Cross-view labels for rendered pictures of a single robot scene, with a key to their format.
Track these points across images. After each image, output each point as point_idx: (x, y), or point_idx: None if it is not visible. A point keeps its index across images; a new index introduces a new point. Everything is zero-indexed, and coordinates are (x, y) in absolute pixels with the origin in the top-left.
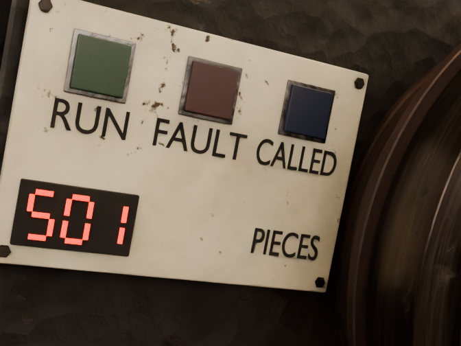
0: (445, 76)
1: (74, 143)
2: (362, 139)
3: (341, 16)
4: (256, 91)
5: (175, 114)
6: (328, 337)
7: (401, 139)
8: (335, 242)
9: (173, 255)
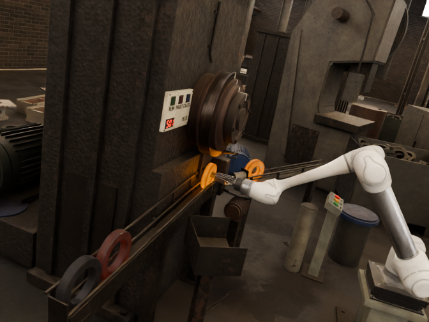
0: (207, 92)
1: (170, 112)
2: None
3: (189, 80)
4: (184, 97)
5: (177, 104)
6: (184, 130)
7: (203, 102)
8: None
9: (175, 124)
